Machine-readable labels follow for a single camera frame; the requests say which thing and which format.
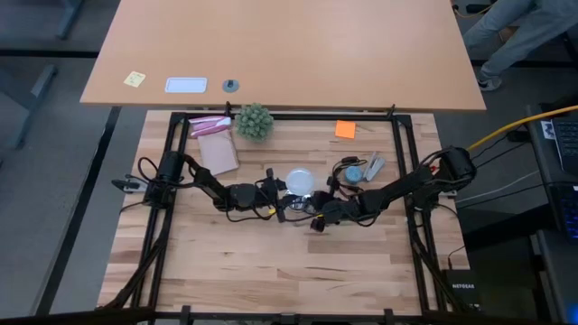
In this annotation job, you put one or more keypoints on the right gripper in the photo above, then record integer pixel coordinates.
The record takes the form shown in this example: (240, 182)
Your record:
(347, 211)

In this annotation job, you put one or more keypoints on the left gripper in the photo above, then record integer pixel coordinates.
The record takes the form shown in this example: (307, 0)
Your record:
(248, 195)

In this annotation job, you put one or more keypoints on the small blue round dish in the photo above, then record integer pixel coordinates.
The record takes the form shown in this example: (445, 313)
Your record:
(353, 174)

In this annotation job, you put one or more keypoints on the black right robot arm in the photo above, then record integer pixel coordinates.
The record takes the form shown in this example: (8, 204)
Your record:
(406, 185)

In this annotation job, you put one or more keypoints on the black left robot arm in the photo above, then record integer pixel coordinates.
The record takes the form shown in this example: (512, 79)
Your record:
(207, 180)

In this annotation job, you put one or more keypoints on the silver stapler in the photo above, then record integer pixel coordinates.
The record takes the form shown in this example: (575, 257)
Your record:
(375, 167)

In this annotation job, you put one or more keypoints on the green artificial potted plant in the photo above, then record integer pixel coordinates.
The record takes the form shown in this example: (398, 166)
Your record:
(254, 122)

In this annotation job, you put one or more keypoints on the orange sticky note pad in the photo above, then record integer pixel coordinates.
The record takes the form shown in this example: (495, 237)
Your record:
(345, 129)

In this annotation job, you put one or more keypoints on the pink white package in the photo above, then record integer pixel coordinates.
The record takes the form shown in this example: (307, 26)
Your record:
(207, 125)

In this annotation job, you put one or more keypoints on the white rectangular card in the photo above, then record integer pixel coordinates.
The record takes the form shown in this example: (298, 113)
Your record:
(185, 85)

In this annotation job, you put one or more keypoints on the light brown desk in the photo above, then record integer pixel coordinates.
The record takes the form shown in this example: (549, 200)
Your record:
(289, 45)

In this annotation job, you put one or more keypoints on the yellow sticky note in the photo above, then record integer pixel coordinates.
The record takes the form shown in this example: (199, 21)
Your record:
(134, 79)

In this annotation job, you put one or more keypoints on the white printed label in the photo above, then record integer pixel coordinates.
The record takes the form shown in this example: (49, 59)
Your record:
(547, 130)

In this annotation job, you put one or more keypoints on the blue backlit laptop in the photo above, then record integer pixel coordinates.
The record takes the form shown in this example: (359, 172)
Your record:
(570, 212)

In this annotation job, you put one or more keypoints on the dark grey side desk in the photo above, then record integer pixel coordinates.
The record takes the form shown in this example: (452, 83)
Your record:
(560, 280)

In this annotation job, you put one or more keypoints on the black keyboard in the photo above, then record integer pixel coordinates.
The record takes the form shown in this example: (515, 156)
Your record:
(568, 144)

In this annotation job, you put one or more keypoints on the black metal table frame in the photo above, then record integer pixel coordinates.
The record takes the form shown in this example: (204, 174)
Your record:
(316, 117)

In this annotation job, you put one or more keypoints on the black Netgear network switch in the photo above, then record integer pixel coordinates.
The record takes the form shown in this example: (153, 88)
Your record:
(463, 289)

